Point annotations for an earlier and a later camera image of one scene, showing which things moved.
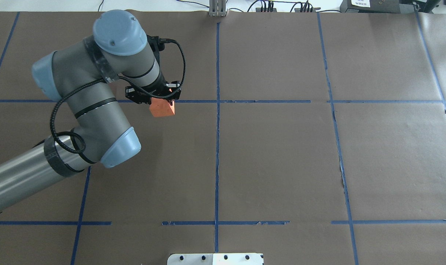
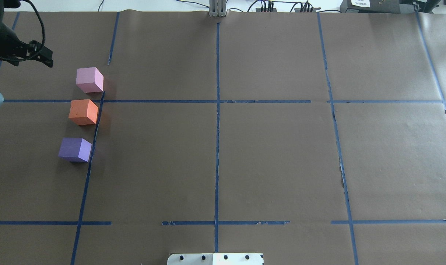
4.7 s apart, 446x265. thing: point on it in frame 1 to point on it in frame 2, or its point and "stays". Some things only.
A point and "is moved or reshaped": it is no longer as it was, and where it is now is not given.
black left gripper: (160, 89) to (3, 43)
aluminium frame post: (217, 8) stays
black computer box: (391, 6) stays
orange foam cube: (160, 107) is moved or reshaped
